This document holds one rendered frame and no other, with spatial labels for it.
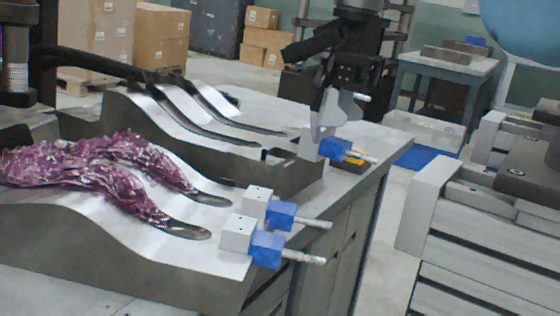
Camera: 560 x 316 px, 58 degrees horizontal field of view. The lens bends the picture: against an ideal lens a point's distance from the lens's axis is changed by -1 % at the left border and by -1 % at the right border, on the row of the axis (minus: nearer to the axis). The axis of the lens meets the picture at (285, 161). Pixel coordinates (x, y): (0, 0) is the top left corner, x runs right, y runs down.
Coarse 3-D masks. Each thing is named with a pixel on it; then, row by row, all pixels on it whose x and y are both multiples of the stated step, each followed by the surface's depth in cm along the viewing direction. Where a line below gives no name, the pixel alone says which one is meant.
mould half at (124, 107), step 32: (128, 96) 94; (64, 128) 104; (96, 128) 100; (128, 128) 96; (160, 128) 93; (224, 128) 102; (288, 128) 108; (192, 160) 91; (224, 160) 88; (256, 160) 85; (320, 160) 106; (288, 192) 94
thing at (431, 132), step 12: (384, 120) 399; (396, 120) 395; (408, 120) 428; (420, 120) 424; (432, 120) 421; (408, 132) 420; (420, 132) 426; (432, 132) 386; (444, 132) 382; (456, 132) 415; (432, 144) 388; (444, 144) 384; (456, 144) 381
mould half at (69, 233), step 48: (0, 192) 63; (48, 192) 61; (240, 192) 80; (0, 240) 60; (48, 240) 59; (96, 240) 58; (144, 240) 60; (192, 240) 63; (144, 288) 59; (192, 288) 58; (240, 288) 57
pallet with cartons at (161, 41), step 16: (144, 16) 513; (160, 16) 521; (176, 16) 553; (144, 32) 517; (160, 32) 529; (176, 32) 562; (144, 48) 522; (160, 48) 538; (176, 48) 569; (144, 64) 527; (160, 64) 546; (176, 64) 579
